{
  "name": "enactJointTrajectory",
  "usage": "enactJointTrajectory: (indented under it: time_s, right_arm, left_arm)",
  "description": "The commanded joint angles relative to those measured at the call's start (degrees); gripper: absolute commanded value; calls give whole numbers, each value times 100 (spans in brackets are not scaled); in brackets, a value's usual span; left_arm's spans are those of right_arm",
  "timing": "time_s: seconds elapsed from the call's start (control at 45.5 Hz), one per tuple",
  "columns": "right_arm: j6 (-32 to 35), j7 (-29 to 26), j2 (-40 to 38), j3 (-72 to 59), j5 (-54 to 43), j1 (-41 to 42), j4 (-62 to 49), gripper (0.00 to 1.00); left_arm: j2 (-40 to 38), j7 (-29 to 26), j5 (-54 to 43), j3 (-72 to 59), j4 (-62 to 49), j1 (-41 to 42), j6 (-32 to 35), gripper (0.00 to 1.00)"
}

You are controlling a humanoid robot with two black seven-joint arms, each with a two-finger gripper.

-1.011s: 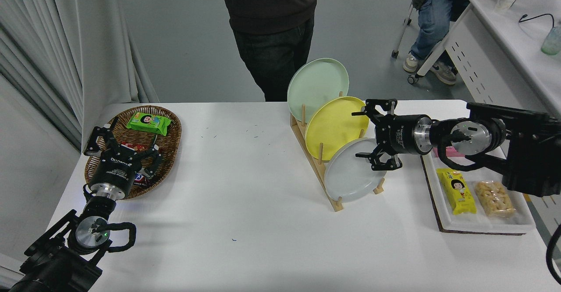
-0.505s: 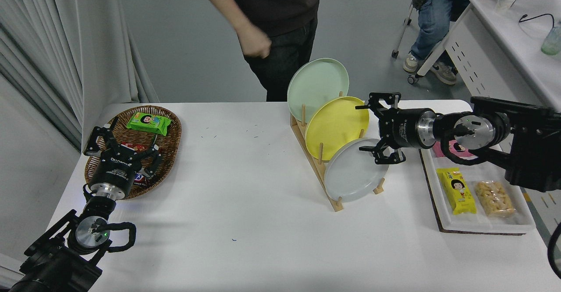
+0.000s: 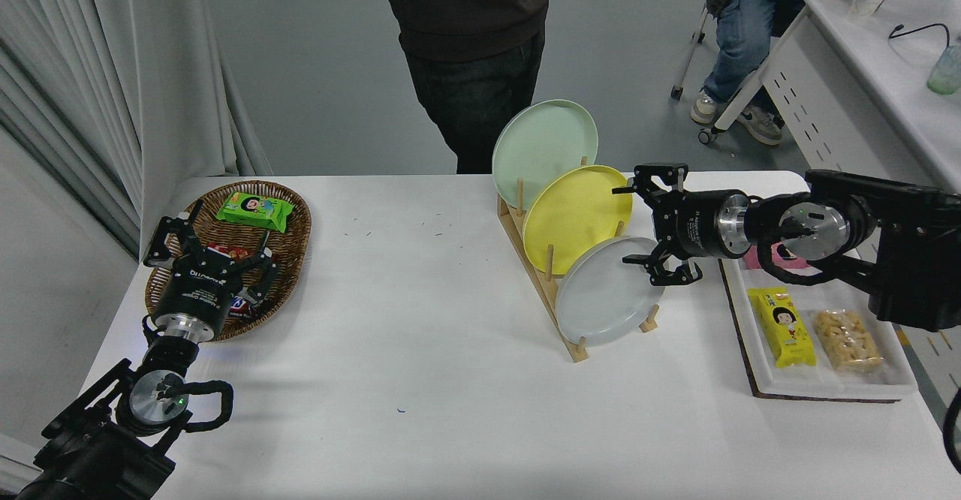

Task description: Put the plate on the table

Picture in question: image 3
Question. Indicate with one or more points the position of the seated person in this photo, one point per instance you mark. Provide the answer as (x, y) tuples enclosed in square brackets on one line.
[(743, 27)]

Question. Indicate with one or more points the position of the grey curtain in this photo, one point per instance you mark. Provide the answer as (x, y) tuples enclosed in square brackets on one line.
[(112, 72)]

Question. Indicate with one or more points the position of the yellow snack pack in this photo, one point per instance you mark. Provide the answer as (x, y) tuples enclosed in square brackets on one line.
[(784, 327)]

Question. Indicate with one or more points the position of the white tray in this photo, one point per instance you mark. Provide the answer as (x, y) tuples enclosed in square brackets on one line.
[(833, 380)]

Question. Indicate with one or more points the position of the white side desk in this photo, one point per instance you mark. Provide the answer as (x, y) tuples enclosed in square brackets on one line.
[(901, 72)]

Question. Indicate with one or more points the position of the red snack bar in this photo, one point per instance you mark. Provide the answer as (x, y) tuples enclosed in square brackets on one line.
[(236, 249)]

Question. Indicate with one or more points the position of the clear bag of puffs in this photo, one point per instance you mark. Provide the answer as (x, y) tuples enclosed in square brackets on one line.
[(848, 342)]

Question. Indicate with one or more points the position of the pink snack pack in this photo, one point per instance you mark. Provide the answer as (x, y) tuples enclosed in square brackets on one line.
[(749, 261)]

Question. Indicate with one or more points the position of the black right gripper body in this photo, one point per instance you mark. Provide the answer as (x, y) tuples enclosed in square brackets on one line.
[(687, 226)]

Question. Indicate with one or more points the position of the brown wicker basket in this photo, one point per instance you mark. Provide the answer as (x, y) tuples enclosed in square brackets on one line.
[(296, 222)]

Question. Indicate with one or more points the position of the wooden plate rack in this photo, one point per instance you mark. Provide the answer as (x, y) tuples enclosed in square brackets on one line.
[(578, 351)]

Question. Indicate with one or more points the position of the blue white snack bar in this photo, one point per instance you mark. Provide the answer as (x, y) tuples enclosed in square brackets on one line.
[(240, 306)]

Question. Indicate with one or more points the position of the pale green plate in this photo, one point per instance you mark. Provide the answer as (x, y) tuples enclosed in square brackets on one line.
[(540, 147)]

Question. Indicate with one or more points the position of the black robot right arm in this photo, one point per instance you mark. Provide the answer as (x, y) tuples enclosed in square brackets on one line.
[(901, 245)]

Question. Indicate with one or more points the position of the white chair leg with caster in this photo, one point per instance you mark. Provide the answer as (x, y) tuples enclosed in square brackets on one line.
[(675, 94)]

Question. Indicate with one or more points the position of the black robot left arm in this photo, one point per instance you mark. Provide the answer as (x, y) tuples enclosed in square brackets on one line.
[(90, 455)]

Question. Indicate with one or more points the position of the pale green bottle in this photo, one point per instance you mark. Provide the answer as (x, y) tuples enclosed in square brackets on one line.
[(944, 72)]

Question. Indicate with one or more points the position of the grey plate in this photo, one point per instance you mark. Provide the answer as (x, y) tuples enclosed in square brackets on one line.
[(601, 305)]

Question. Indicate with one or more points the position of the yellow plate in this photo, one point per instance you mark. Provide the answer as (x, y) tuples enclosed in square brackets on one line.
[(574, 215)]

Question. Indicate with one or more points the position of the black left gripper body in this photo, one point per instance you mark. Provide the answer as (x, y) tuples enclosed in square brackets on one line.
[(197, 290)]

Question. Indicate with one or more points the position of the green snack pack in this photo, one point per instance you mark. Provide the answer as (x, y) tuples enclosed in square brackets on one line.
[(255, 211)]

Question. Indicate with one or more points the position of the standing person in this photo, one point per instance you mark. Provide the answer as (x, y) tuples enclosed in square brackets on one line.
[(465, 19)]

